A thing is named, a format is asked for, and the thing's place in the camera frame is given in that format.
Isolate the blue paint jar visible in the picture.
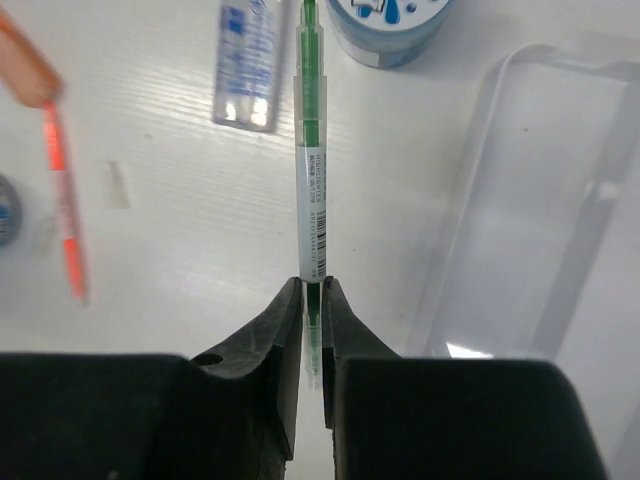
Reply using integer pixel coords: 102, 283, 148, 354
0, 175, 23, 247
326, 0, 454, 69

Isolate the clear blue spray bottle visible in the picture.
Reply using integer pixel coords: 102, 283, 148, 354
212, 0, 288, 133

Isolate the blue paint jar far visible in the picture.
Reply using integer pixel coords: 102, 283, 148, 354
326, 0, 454, 69

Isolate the clear plastic organizer tray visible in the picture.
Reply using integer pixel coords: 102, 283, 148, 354
407, 45, 639, 359

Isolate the blue paint jar near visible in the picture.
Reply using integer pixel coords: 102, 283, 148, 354
0, 175, 23, 247

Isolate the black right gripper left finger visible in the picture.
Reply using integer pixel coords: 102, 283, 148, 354
193, 278, 303, 479

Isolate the green highlighter pen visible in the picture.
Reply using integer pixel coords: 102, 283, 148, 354
294, 1, 327, 390

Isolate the orange highlighter pen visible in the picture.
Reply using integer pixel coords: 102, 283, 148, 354
43, 101, 89, 305

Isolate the orange highlighter cap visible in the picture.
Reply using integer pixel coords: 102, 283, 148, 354
1, 9, 63, 108

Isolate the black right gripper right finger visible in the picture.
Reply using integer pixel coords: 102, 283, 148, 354
322, 277, 400, 479

